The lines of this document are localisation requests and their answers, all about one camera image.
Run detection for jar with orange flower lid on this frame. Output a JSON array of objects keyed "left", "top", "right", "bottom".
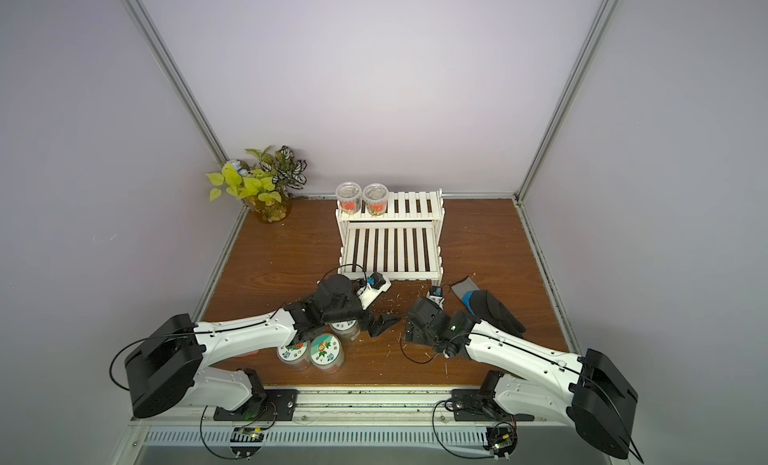
[{"left": 309, "top": 333, "right": 345, "bottom": 374}]

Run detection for jar with strawberry lid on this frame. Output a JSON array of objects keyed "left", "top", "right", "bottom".
[{"left": 277, "top": 342, "right": 312, "bottom": 371}]

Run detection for black blue garden glove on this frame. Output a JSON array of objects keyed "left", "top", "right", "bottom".
[{"left": 451, "top": 277, "right": 526, "bottom": 338}]

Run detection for clear container red seeds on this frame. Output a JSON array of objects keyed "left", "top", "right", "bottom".
[{"left": 335, "top": 182, "right": 362, "bottom": 215}]

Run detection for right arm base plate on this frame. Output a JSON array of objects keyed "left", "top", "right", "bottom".
[{"left": 447, "top": 389, "right": 535, "bottom": 422}]

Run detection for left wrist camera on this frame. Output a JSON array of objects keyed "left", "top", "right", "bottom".
[{"left": 357, "top": 272, "right": 391, "bottom": 310}]

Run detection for white wooden slatted shelf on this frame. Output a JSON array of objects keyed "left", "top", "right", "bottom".
[{"left": 335, "top": 190, "right": 445, "bottom": 285}]

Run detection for aluminium front rail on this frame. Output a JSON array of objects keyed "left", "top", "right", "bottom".
[{"left": 128, "top": 385, "right": 577, "bottom": 430}]

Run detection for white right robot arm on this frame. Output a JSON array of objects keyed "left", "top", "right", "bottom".
[{"left": 405, "top": 291, "right": 643, "bottom": 461}]

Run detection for controller board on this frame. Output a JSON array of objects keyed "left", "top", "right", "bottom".
[
  {"left": 229, "top": 427, "right": 265, "bottom": 460},
  {"left": 486, "top": 422, "right": 519, "bottom": 461}
]

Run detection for green potted plant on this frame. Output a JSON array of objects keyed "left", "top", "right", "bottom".
[{"left": 206, "top": 145, "right": 307, "bottom": 224}]

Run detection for left controller board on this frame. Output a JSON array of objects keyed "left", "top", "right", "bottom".
[{"left": 229, "top": 427, "right": 265, "bottom": 460}]

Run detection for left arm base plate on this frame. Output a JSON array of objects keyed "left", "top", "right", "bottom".
[{"left": 213, "top": 388, "right": 298, "bottom": 422}]

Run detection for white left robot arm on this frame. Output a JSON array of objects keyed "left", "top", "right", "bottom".
[{"left": 124, "top": 272, "right": 400, "bottom": 419}]

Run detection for right controller board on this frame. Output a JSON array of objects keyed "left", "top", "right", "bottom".
[{"left": 486, "top": 422, "right": 519, "bottom": 461}]

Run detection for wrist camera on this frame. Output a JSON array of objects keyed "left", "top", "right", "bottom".
[
  {"left": 357, "top": 272, "right": 391, "bottom": 310},
  {"left": 426, "top": 286, "right": 445, "bottom": 309}
]

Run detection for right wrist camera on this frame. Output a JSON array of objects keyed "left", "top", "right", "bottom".
[{"left": 426, "top": 286, "right": 445, "bottom": 309}]

